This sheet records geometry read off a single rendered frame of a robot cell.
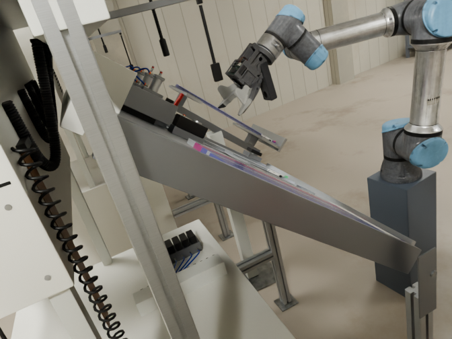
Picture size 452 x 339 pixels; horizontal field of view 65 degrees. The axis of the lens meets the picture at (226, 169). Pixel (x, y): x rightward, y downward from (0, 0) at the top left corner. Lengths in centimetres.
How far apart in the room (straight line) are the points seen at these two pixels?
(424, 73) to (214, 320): 96
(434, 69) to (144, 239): 104
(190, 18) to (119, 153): 389
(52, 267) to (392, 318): 144
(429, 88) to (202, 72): 330
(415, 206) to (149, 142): 123
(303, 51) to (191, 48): 322
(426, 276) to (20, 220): 76
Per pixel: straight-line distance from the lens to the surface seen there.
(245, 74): 103
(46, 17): 43
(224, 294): 100
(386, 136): 147
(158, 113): 81
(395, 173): 150
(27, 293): 56
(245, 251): 186
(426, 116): 132
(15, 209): 50
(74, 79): 42
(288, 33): 109
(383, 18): 135
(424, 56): 129
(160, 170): 50
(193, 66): 426
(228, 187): 54
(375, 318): 173
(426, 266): 86
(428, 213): 165
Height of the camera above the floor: 129
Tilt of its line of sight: 23 degrees down
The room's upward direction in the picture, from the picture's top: 15 degrees counter-clockwise
